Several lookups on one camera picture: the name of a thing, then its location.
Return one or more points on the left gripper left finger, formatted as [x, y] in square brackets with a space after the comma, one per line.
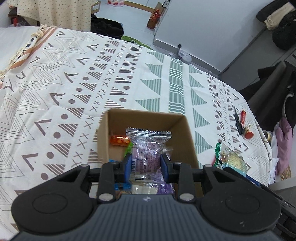
[127, 167]

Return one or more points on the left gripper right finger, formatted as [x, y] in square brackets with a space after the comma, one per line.
[165, 167]

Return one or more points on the orange snack packet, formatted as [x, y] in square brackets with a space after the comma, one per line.
[119, 140]

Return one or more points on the purple small snack packet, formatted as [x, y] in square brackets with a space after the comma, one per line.
[147, 149]

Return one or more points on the teal band cookie pack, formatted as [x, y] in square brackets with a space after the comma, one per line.
[225, 157]

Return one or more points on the light green snack packet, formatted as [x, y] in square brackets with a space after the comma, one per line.
[129, 149]

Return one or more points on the purple wafer snack pack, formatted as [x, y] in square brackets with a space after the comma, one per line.
[151, 185]

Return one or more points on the blue snack packet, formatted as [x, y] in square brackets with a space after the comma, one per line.
[120, 184]

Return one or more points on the brown cardboard box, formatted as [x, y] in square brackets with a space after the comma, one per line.
[179, 149]

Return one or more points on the red key tag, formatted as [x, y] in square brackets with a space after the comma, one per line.
[243, 117]

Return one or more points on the patterned bed cover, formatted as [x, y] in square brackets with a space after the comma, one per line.
[57, 83]

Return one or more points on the black jacket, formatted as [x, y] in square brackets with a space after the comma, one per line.
[273, 96]

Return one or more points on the black bag on floor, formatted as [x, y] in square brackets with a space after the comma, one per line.
[106, 27]

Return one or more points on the brown drink bottle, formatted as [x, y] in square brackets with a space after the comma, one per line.
[155, 16]

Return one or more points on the dotted tablecloth table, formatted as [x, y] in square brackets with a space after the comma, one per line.
[67, 14]

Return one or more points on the small cardboard box on floor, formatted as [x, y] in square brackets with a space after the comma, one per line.
[95, 8]

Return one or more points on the water bottle pack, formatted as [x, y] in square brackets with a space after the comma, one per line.
[116, 3]

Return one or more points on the red round keychain charm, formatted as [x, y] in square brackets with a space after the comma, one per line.
[248, 134]

